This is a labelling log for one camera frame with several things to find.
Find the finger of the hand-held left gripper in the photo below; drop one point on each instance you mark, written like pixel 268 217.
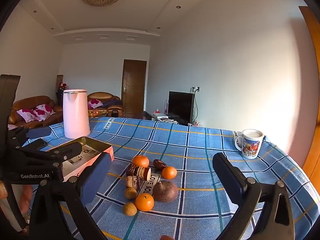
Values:
pixel 37 132
pixel 70 150

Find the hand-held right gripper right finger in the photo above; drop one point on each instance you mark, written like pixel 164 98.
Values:
pixel 230 177

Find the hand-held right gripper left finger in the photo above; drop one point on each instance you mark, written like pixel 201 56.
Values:
pixel 96 177

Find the pink metal tin box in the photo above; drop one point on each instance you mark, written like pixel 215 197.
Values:
pixel 100 146

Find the brown snack cake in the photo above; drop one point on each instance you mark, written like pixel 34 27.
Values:
pixel 132 182
pixel 137 171

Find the longan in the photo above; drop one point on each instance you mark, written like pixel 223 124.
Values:
pixel 130 193
pixel 130 208

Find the orange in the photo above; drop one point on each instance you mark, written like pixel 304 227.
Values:
pixel 169 172
pixel 144 201
pixel 141 161

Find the dark brown date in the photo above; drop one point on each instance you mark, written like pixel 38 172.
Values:
pixel 159 164

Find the large brown round fruit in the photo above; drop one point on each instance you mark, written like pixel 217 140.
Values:
pixel 165 191

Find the black smartphone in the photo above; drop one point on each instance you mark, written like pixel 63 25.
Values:
pixel 37 143

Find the pink flowered pillow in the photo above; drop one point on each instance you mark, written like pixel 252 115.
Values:
pixel 45 110
pixel 27 115
pixel 95 103

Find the brown leather sofa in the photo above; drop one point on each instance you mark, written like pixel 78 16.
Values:
pixel 32 101

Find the pink electric kettle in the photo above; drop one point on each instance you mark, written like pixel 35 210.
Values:
pixel 75 115

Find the white printed mug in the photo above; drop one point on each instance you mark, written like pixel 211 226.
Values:
pixel 250 143

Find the blue plaid tablecloth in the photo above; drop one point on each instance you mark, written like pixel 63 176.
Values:
pixel 200 150

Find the brown leather armchair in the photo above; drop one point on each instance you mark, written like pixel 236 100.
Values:
pixel 103 96

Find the low television stand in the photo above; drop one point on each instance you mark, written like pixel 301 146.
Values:
pixel 150 116

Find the black television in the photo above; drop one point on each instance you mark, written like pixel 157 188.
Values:
pixel 180 105

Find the dark brown room door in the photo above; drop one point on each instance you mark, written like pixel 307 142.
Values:
pixel 133 87

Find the light wooden door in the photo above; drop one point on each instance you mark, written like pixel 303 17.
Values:
pixel 311 92

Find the wall socket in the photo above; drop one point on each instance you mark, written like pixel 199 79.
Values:
pixel 195 89

